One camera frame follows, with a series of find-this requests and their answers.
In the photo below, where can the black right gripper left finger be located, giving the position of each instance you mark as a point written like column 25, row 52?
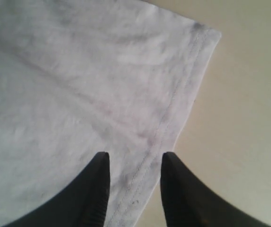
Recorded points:
column 82, row 203

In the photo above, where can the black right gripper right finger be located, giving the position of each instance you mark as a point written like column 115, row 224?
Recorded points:
column 187, row 202

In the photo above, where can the white t-shirt with red lettering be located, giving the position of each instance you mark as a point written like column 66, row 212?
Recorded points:
column 82, row 76

